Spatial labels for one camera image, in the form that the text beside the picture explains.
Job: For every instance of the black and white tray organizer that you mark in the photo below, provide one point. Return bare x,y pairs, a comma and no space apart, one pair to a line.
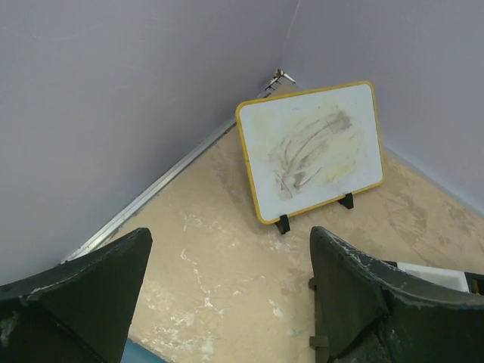
456,280

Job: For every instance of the blue leather card holder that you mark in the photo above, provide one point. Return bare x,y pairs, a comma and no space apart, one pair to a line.
135,353

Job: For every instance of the black whiteboard stand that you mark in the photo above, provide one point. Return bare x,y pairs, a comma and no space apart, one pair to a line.
283,224

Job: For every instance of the yellow-framed whiteboard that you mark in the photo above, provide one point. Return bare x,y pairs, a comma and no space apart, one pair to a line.
307,149

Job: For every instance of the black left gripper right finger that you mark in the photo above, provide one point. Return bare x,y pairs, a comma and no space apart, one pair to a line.
367,310

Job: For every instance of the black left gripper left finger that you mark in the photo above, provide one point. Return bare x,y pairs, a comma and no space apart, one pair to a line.
78,311

